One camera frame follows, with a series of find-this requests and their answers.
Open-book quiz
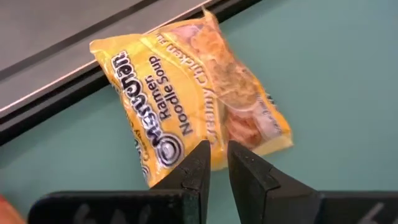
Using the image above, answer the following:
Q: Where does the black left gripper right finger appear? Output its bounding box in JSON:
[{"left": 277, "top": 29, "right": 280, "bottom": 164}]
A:
[{"left": 227, "top": 140, "right": 321, "bottom": 224}]

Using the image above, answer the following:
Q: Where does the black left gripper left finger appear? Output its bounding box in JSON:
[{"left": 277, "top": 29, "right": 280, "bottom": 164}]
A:
[{"left": 150, "top": 139, "right": 211, "bottom": 224}]

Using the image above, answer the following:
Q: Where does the yellow Maruchan noodle pack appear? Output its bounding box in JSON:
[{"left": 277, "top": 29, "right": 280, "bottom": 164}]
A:
[{"left": 89, "top": 7, "right": 294, "bottom": 189}]

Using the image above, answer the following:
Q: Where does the orange-red Maruchan noodle pack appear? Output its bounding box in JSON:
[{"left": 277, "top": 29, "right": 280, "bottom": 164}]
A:
[{"left": 0, "top": 194, "right": 27, "bottom": 224}]

